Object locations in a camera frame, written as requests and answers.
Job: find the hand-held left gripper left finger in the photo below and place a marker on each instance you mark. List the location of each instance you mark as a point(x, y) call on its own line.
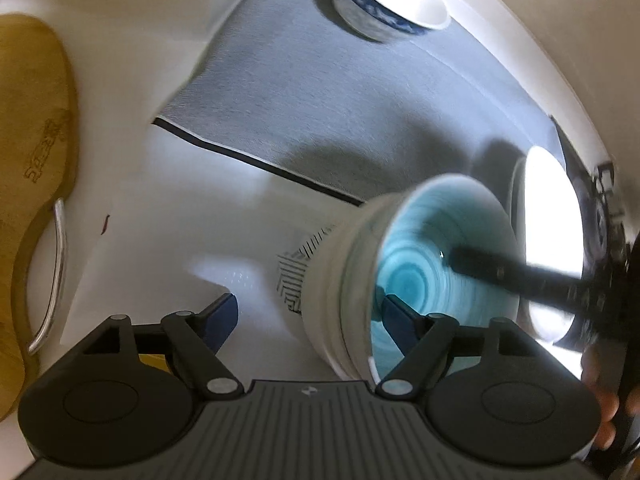
point(220, 322)

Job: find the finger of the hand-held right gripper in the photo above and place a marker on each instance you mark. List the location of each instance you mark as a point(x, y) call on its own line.
point(510, 275)

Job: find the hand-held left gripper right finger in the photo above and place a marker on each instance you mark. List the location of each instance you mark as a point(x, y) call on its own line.
point(400, 327)

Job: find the white floral square plate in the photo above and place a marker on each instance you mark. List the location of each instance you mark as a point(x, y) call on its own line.
point(550, 220)

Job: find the teal swirl bowl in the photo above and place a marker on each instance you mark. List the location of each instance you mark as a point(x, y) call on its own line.
point(420, 260)

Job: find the cream white bowl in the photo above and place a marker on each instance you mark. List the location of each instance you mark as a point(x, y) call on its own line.
point(325, 300)

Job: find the white bowl blue pattern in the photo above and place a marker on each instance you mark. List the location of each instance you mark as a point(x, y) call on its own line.
point(380, 10)

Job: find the person's right hand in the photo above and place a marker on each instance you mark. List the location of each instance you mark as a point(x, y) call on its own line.
point(605, 390)

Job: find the white printed cloth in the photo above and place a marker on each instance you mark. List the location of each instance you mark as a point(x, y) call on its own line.
point(200, 210)

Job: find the black gas stove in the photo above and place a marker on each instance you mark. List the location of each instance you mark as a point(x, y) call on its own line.
point(602, 195)

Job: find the grey mat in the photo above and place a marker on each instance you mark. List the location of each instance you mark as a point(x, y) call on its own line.
point(350, 110)

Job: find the wooden cutting board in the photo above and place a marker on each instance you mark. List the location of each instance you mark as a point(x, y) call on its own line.
point(30, 135)

